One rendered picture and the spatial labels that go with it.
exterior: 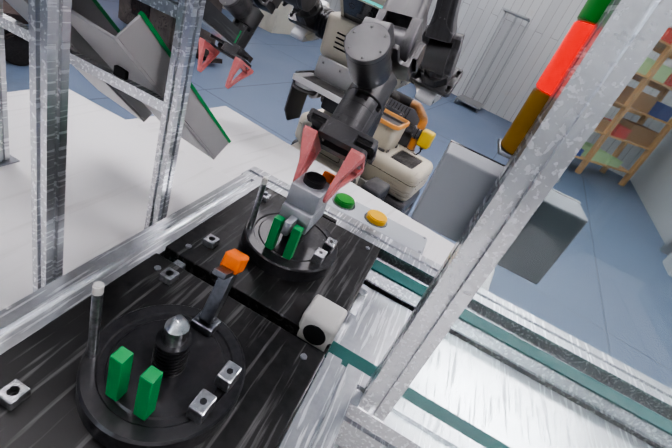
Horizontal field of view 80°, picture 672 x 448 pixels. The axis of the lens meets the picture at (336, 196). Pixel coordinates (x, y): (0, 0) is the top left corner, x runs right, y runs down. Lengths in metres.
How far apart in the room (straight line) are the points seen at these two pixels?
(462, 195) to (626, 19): 0.16
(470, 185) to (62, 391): 0.38
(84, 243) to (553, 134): 0.64
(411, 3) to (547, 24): 7.82
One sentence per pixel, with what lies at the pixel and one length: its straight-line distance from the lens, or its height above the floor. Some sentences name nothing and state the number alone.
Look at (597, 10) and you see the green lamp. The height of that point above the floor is 1.37.
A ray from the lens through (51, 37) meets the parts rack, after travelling 0.42.
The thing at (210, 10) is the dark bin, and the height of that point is 1.23.
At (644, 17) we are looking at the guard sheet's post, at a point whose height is 1.37.
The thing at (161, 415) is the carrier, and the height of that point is 0.99.
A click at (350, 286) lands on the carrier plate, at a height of 0.97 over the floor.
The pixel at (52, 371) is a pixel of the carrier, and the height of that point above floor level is 0.97.
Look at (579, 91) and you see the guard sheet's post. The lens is 0.31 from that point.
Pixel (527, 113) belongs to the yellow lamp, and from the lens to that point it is 0.34.
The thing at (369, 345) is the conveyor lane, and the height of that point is 0.92.
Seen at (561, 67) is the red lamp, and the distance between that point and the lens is 0.33.
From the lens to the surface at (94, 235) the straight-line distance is 0.74.
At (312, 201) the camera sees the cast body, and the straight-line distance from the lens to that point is 0.52.
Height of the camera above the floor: 1.33
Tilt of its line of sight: 28 degrees down
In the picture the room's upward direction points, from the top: 23 degrees clockwise
